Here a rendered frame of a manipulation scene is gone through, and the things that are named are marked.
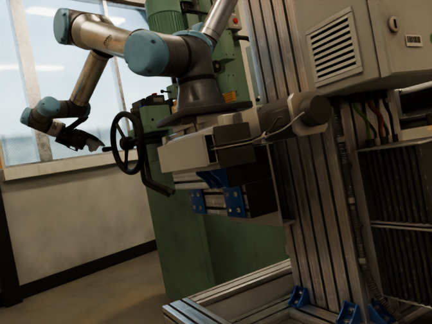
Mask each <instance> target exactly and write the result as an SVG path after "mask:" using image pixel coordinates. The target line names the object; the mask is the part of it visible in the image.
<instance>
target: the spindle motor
mask: <svg viewBox="0 0 432 324"><path fill-rule="evenodd" d="M145 10H146V14H147V21H148V27H149V30H150V31H153V32H158V33H163V34H168V35H172V34H174V33H175V32H179V31H183V30H185V27H184V23H183V17H182V13H181V6H180V2H179V0H146V1H145Z"/></svg>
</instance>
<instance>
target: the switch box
mask: <svg viewBox="0 0 432 324"><path fill-rule="evenodd" d="M234 9H235V13H233V12H232V13H233V14H236V15H232V14H231V16H230V18H229V21H228V23H227V25H226V27H225V30H231V32H232V33H237V32H239V31H240V30H242V24H241V20H240V14H239V7H238V3H237V4H236V6H235V8H234ZM234 18H237V20H238V23H237V25H238V26H234V24H235V23H234V21H233V19H234Z"/></svg>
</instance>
